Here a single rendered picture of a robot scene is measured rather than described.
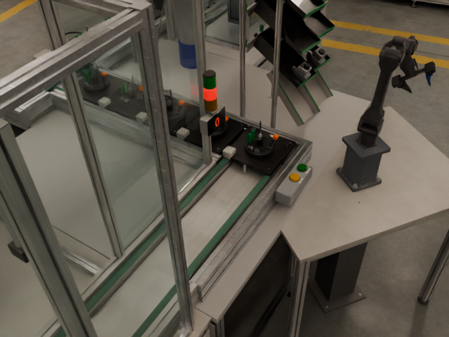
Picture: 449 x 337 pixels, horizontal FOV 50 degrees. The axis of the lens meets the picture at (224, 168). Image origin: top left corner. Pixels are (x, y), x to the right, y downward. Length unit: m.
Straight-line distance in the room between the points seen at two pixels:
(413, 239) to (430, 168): 0.93
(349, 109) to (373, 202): 0.66
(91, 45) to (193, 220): 1.21
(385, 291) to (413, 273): 0.23
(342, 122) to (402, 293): 1.04
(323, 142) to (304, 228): 0.55
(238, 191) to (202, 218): 0.21
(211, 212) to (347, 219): 0.55
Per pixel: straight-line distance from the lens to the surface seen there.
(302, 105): 2.29
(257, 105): 2.58
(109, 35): 0.83
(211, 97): 1.82
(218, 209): 1.94
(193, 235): 1.86
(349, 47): 5.00
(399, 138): 2.47
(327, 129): 2.45
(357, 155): 2.02
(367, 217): 2.05
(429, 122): 4.14
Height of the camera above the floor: 2.35
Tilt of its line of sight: 43 degrees down
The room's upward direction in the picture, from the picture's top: 2 degrees counter-clockwise
